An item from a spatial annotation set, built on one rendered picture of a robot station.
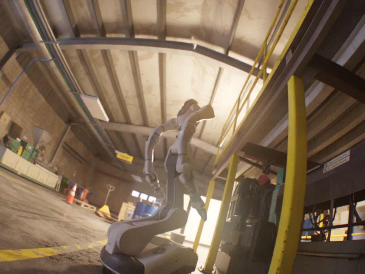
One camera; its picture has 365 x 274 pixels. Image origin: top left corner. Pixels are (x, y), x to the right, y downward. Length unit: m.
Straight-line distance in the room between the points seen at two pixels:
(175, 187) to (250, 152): 1.62
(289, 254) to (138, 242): 0.89
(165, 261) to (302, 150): 1.07
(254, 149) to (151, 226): 2.01
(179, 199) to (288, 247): 0.87
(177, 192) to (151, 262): 0.58
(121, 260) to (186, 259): 0.42
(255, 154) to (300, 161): 1.73
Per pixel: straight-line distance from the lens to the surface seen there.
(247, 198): 3.65
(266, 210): 3.67
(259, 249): 2.90
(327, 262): 2.15
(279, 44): 5.92
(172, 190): 1.56
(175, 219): 1.49
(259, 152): 2.98
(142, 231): 1.35
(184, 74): 7.77
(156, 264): 1.29
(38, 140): 8.69
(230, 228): 3.20
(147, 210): 5.58
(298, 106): 1.47
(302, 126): 1.39
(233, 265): 2.97
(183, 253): 1.39
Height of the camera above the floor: 0.48
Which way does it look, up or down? 25 degrees up
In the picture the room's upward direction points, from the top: 18 degrees clockwise
